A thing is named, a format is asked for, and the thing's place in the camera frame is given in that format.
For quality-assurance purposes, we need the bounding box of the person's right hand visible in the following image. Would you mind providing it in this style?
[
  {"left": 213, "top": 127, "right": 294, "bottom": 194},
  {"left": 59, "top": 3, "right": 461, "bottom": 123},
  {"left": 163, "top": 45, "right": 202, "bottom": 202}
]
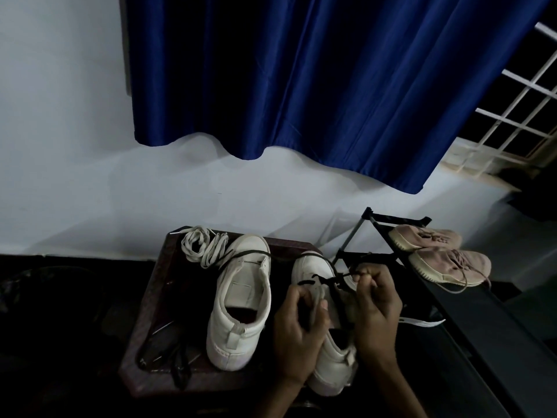
[{"left": 349, "top": 262, "right": 404, "bottom": 369}]

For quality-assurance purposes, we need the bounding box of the person's left hand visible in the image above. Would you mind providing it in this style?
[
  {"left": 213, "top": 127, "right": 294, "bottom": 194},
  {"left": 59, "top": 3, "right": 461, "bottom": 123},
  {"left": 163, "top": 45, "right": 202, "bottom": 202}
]
[{"left": 272, "top": 284, "right": 331, "bottom": 387}]

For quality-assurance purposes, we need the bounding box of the person's right forearm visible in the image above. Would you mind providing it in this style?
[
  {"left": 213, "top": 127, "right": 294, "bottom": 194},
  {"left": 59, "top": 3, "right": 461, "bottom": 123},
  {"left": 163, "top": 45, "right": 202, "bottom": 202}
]
[{"left": 368, "top": 359, "right": 431, "bottom": 418}]

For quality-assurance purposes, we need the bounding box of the black sneaker white sole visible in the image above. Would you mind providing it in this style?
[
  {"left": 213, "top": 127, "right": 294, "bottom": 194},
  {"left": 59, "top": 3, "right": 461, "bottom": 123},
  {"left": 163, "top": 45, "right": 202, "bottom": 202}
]
[{"left": 397, "top": 314, "right": 447, "bottom": 330}]

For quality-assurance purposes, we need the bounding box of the pink sneaker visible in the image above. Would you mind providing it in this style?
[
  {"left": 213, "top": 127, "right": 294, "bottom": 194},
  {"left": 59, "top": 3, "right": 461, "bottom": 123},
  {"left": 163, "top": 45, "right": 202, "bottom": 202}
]
[
  {"left": 388, "top": 224, "right": 464, "bottom": 253},
  {"left": 407, "top": 246, "right": 493, "bottom": 296}
]

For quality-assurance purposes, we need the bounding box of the black shoe rack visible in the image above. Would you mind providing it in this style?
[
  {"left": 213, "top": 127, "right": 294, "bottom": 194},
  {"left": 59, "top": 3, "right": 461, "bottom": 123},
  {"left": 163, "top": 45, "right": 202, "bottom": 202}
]
[{"left": 332, "top": 206, "right": 557, "bottom": 418}]

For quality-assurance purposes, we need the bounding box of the dark brown plastic stool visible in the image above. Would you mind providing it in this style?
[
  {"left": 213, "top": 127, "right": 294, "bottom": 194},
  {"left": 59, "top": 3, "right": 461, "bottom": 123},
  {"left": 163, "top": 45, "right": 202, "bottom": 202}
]
[{"left": 117, "top": 225, "right": 351, "bottom": 400}]

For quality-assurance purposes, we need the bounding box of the white window grille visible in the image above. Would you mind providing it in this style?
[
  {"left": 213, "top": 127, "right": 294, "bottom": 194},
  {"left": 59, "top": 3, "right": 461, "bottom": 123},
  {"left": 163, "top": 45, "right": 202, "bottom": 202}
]
[{"left": 438, "top": 21, "right": 557, "bottom": 178}]

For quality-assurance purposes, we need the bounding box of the blue curtain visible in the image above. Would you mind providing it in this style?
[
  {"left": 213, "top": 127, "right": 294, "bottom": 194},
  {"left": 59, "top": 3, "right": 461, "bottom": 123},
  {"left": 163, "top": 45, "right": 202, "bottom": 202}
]
[{"left": 123, "top": 0, "right": 554, "bottom": 196}]

